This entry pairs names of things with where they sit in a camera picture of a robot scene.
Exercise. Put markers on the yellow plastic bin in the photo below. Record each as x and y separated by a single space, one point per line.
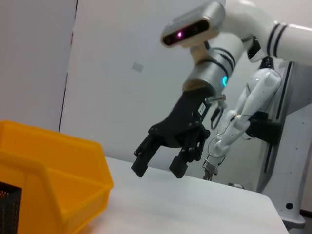
61 170

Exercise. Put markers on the white robot column stand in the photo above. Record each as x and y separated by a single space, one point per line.
292 158

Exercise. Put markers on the black mount box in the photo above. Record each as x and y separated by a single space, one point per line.
265 129

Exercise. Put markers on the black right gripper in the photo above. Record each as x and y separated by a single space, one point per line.
185 122

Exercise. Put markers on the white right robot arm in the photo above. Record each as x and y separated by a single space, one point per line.
292 39

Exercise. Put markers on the black mesh pen holder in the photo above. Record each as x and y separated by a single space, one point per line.
9 207

